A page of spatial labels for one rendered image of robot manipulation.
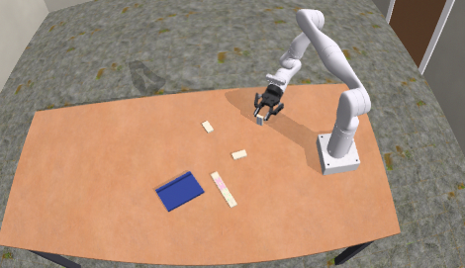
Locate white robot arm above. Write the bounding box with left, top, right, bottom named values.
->
left=265, top=9, right=371, bottom=159

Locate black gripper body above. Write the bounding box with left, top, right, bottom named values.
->
left=262, top=84, right=283, bottom=107

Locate dark blue book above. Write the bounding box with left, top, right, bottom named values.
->
left=155, top=171, right=205, bottom=213

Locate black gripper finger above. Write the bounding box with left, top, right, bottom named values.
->
left=254, top=93, right=269, bottom=118
left=264, top=97, right=284, bottom=122

